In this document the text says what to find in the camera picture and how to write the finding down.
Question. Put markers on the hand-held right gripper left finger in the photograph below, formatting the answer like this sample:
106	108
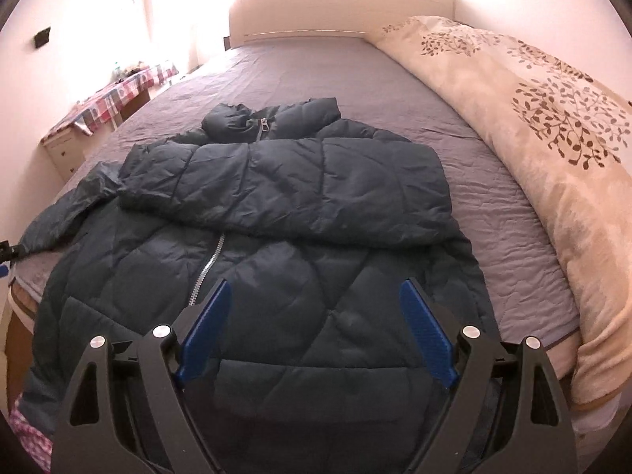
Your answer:
207	326

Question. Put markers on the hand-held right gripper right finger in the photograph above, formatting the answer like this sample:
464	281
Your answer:
424	326

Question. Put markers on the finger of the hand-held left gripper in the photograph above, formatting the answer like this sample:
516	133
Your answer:
10	251

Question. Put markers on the dark teal puffer jacket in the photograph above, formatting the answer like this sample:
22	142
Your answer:
296	182

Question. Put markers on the white drawer cabinet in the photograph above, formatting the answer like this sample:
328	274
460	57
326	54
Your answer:
61	155

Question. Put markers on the desk with plaid tablecloth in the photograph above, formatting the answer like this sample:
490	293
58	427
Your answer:
118	96

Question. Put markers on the person's pink plaid clothing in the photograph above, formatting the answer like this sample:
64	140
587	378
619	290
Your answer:
32	439

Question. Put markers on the pink bed sheet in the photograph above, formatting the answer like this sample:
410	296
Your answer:
592	417

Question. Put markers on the beige leaf-print blanket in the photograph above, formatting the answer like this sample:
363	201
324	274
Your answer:
568	182

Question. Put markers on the bed with grey quilt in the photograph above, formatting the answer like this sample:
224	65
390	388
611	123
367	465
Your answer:
370	89

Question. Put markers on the white bed headboard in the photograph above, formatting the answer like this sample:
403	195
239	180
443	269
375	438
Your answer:
321	10

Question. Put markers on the black wall switch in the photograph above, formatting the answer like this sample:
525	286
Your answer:
42	37

